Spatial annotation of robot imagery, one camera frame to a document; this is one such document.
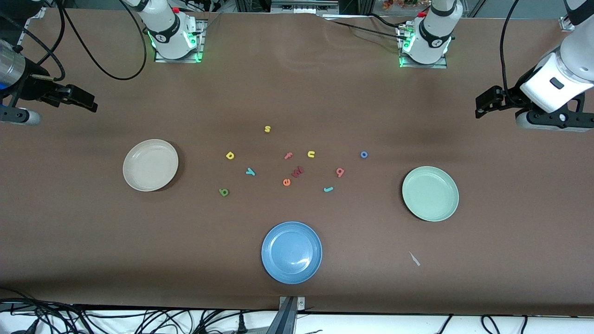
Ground blue plate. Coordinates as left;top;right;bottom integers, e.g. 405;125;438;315
261;221;323;284

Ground grey metal box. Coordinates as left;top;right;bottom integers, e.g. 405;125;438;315
271;0;339;13

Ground long black right arm cable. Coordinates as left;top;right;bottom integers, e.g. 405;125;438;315
56;0;148;81

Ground beige brown plate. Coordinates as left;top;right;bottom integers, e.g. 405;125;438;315
123;139;179;192

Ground tangled black cables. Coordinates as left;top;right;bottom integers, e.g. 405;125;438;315
0;288;279;334

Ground metal clamp bracket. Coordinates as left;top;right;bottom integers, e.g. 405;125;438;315
278;296;306;334

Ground light green plate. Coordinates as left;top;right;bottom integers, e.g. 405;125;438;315
402;166;459;222

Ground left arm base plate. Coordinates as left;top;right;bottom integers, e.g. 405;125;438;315
397;23;448;69

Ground black cable on table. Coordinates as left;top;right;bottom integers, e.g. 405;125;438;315
325;13;411;42

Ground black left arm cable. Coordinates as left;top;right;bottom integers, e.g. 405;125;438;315
499;0;521;105

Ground short black right arm cable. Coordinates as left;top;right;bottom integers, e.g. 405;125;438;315
0;14;66;83

